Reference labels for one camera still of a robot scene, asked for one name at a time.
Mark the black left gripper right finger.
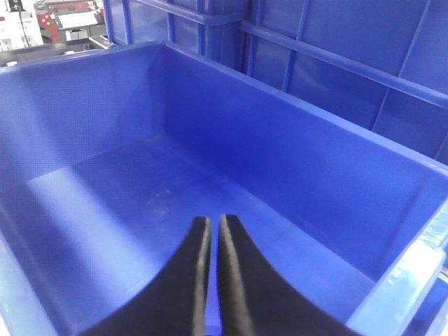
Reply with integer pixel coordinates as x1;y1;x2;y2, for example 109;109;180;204
217;214;356;335

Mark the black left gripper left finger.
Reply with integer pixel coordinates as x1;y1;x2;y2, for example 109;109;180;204
82;216;211;335

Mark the large blue plastic bin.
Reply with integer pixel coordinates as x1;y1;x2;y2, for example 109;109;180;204
1;42;447;335

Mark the blue ribbed crate behind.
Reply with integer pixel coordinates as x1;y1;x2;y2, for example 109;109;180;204
104;0;447;163

